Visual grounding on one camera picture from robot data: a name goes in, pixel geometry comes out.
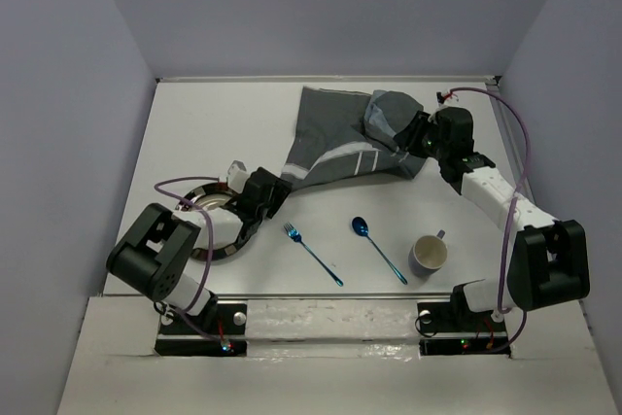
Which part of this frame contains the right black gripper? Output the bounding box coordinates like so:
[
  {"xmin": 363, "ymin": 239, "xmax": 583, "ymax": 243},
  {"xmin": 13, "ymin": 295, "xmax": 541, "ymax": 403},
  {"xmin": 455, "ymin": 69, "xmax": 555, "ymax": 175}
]
[{"xmin": 392, "ymin": 110, "xmax": 449, "ymax": 161}]

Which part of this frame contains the dark rimmed dinner plate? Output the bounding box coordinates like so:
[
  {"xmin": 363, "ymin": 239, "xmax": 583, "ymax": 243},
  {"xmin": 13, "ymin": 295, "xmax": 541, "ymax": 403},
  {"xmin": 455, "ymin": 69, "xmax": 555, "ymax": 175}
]
[{"xmin": 173, "ymin": 183, "xmax": 259, "ymax": 261}]

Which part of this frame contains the grey striped cloth placemat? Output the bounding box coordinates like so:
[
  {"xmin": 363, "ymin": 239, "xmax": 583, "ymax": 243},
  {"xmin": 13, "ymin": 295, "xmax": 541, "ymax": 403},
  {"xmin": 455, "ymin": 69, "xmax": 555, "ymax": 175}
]
[{"xmin": 281, "ymin": 86, "xmax": 425, "ymax": 191}]

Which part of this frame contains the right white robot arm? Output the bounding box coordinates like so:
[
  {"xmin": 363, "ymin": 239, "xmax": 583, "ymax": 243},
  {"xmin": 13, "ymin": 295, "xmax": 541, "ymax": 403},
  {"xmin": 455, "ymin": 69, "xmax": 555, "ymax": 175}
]
[{"xmin": 394, "ymin": 107, "xmax": 590, "ymax": 329}]

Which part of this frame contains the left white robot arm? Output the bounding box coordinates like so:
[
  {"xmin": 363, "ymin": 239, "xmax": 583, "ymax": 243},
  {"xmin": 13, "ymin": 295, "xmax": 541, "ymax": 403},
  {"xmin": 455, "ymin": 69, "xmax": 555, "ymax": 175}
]
[{"xmin": 106, "ymin": 161, "xmax": 293, "ymax": 338}]

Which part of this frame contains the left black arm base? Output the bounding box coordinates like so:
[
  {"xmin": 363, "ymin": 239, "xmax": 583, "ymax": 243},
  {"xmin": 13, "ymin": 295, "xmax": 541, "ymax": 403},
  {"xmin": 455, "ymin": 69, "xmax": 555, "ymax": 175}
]
[{"xmin": 154, "ymin": 300, "xmax": 248, "ymax": 358}]

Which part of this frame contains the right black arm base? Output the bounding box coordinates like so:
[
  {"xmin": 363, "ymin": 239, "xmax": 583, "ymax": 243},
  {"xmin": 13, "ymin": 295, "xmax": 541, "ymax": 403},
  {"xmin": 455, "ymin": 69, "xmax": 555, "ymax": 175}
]
[{"xmin": 414, "ymin": 301, "xmax": 511, "ymax": 357}]

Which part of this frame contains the blue metal fork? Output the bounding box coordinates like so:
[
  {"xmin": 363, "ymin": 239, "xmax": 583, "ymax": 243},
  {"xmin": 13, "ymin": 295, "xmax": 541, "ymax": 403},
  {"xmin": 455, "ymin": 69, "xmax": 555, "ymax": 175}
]
[{"xmin": 284, "ymin": 223, "xmax": 344, "ymax": 287}]

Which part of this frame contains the blue metal spoon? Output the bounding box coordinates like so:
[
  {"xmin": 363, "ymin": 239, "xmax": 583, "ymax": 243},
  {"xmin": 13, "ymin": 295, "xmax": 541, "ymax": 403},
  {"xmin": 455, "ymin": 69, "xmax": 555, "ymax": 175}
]
[{"xmin": 351, "ymin": 217, "xmax": 408, "ymax": 285}]

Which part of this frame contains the purple ceramic mug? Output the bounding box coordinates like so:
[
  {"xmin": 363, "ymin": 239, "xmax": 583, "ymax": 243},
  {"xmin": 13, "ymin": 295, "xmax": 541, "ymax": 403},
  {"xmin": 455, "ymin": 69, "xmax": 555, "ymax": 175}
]
[{"xmin": 408, "ymin": 230, "xmax": 448, "ymax": 278}]

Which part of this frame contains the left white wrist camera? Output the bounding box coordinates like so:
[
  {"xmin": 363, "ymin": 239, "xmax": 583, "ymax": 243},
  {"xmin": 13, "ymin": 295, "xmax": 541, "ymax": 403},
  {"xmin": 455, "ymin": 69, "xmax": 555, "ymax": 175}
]
[{"xmin": 226, "ymin": 160, "xmax": 250, "ymax": 193}]

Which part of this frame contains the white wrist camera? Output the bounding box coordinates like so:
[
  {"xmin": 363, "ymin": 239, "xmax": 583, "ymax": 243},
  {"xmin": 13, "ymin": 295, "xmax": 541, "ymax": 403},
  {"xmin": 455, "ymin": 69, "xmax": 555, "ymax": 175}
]
[
  {"xmin": 226, "ymin": 160, "xmax": 250, "ymax": 193},
  {"xmin": 435, "ymin": 89, "xmax": 459, "ymax": 108}
]

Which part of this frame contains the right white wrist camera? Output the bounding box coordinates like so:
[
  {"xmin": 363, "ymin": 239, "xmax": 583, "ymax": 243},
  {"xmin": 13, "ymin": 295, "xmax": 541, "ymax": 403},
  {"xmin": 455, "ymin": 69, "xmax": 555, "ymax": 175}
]
[{"xmin": 435, "ymin": 89, "xmax": 459, "ymax": 108}]

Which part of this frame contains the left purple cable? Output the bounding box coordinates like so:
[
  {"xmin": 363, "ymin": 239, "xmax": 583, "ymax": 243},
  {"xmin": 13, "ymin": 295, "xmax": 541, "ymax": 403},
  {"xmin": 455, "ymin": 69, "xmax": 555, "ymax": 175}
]
[{"xmin": 154, "ymin": 174, "xmax": 229, "ymax": 346}]

